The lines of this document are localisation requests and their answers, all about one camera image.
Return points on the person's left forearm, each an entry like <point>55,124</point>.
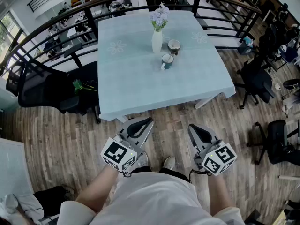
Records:
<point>99,189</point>

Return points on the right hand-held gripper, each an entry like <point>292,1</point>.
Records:
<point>218,159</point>

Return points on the person's left grey shoe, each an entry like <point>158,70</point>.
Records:
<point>142,159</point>

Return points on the black mesh office chair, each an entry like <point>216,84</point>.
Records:
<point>51,88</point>

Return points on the person's grey shoe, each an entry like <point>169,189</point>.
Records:
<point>169,162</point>
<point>142,159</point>

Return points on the person's right grey shoe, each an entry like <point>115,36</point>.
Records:
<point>169,162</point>

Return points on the light blue tablecloth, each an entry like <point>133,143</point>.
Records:
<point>131,78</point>

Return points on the person's right forearm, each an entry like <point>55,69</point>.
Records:
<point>220,193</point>

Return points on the dark waste bin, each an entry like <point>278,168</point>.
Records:
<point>245,47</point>

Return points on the black round stool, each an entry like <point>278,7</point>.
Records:
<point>291,83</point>

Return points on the purple flower bunch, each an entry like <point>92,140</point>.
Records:
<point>159,16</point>

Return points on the person's black shorts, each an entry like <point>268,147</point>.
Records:
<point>174,172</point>

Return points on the dark green cup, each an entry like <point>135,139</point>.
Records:
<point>167,65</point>

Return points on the person's white shirt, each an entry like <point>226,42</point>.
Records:
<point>152,203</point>

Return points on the black bag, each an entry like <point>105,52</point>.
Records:
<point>52,198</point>

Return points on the white table leg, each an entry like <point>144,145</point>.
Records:
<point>205,101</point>

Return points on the brown and white ceramic bowl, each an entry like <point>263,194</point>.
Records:
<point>174,45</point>

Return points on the black office chair with headrest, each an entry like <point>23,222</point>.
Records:
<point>277,139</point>

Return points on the spoon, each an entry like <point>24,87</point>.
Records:
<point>167,58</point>

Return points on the green leafy sprig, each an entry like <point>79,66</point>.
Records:
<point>79,85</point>

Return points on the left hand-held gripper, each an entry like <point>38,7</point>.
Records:
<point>118,153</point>

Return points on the white ribbed vase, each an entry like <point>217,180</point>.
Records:
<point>157,42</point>

